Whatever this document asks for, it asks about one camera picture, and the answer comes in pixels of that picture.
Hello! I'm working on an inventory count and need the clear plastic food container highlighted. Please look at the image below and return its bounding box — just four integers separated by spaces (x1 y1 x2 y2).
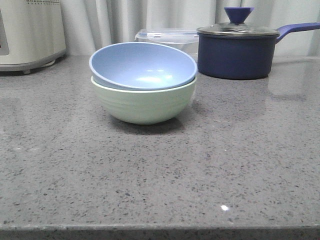
135 28 199 62

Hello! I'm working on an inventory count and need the glass lid blue knob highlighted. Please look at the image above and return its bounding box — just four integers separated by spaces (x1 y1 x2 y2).
197 7 280 37

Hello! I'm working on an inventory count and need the white kitchen appliance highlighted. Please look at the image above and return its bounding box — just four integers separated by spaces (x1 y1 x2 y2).
0 0 67 74

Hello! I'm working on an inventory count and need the light green bowl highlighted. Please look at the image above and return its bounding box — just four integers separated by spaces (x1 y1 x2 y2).
90 76 197 125

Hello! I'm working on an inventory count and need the light blue bowl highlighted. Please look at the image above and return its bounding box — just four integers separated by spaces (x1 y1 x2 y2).
89 42 197 91

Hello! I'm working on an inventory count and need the white curtain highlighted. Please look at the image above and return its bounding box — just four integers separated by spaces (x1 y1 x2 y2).
60 0 320 56

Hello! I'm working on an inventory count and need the dark blue saucepan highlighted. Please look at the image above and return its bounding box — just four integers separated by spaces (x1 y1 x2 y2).
197 22 320 80

